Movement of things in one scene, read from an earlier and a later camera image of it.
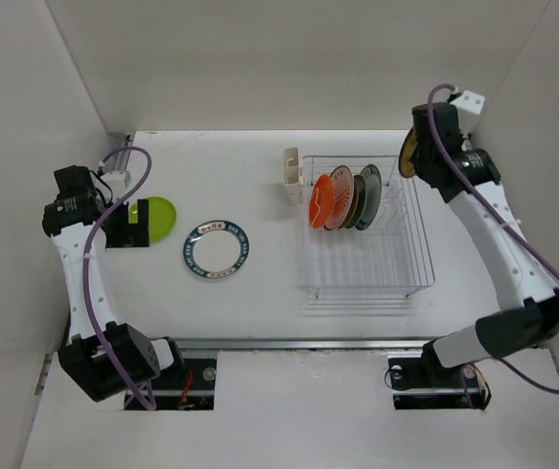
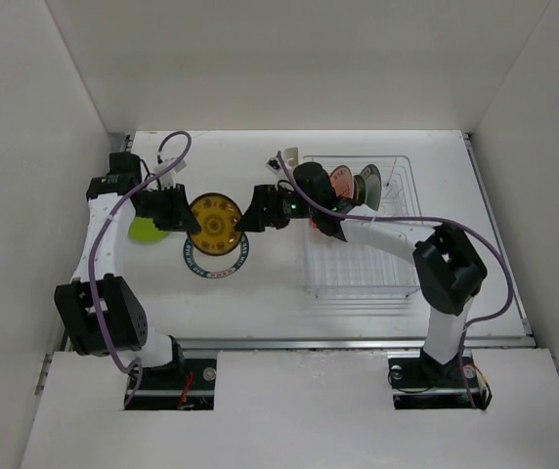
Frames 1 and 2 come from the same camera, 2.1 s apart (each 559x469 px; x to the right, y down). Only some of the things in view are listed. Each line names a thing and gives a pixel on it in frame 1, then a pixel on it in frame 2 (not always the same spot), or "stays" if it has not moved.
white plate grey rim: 371,177 stays
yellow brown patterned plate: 408,148 → 217,216
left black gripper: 124,236 → 176,221
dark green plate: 359,202 stays
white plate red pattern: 344,190 stays
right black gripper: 415,152 → 257,217
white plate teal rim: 216,248 stays
